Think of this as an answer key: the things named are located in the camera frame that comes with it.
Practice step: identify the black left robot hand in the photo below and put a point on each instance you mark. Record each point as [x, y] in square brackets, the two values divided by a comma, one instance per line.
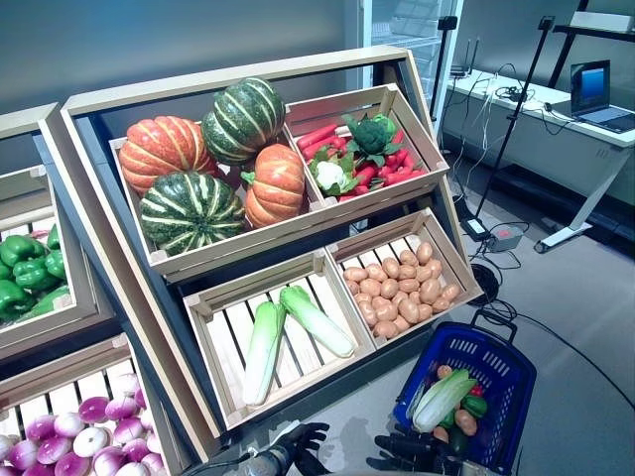
[302, 448]

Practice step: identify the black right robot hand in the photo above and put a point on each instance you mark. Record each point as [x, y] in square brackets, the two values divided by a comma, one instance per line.
[412, 446]

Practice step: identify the napa cabbage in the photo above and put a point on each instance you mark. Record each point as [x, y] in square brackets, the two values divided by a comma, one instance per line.
[441, 401]
[263, 352]
[317, 322]

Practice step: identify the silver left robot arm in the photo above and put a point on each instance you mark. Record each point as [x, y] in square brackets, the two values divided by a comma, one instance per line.
[263, 463]

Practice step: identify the blue plastic shopping basket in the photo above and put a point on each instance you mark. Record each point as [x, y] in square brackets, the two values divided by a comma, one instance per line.
[496, 367]

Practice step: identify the tan potato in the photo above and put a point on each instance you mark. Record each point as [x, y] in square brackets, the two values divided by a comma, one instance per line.
[466, 421]
[450, 292]
[367, 312]
[424, 253]
[440, 434]
[408, 258]
[444, 371]
[386, 310]
[386, 328]
[409, 310]
[430, 290]

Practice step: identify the dark green vegetable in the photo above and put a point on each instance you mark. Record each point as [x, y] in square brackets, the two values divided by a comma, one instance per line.
[459, 439]

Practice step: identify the green bell pepper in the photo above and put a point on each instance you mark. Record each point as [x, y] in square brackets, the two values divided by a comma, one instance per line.
[57, 263]
[47, 302]
[475, 405]
[12, 297]
[32, 275]
[54, 238]
[17, 250]

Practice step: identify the small red pepper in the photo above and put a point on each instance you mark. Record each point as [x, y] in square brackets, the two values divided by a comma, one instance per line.
[476, 391]

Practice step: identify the purple white onion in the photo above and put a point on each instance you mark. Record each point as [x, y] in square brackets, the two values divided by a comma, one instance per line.
[90, 441]
[129, 429]
[120, 407]
[94, 409]
[53, 448]
[68, 424]

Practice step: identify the small shelf price label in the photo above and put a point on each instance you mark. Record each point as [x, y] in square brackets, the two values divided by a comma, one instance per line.
[358, 227]

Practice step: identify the black power adapter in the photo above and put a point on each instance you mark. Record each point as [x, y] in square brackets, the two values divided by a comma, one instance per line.
[476, 228]

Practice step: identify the grey box red label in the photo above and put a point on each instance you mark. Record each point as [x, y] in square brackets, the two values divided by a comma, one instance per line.
[506, 237]

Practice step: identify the green striped pumpkin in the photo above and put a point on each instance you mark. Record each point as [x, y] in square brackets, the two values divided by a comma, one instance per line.
[243, 119]
[188, 213]

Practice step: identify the small orange pumpkin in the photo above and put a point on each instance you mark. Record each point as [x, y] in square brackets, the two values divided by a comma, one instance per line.
[275, 186]

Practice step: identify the white cauliflower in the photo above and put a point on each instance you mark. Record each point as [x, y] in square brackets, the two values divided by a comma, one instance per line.
[330, 173]

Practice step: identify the red carrot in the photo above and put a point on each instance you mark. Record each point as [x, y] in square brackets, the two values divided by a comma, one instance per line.
[320, 148]
[317, 135]

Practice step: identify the dark green broccoli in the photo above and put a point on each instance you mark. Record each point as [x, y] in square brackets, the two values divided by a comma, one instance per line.
[369, 134]

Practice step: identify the white desk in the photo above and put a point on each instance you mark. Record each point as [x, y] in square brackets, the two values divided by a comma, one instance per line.
[526, 139]

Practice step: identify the large orange pumpkin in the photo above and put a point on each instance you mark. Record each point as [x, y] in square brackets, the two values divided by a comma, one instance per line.
[159, 149]

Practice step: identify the router with antennas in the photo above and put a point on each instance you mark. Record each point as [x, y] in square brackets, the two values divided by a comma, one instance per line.
[464, 72]

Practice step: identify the large wooden display shelf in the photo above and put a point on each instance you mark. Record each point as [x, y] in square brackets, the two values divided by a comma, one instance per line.
[223, 74]

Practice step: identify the open laptop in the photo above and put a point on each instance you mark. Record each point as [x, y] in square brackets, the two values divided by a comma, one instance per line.
[590, 84]

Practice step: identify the black stand with sensor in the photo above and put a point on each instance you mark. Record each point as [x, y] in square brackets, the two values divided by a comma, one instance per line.
[546, 22]
[448, 22]

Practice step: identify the black metal rack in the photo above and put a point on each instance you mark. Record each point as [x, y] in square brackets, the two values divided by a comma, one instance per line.
[595, 31]

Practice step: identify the white box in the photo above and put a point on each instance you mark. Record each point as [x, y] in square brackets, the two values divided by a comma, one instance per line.
[600, 20]

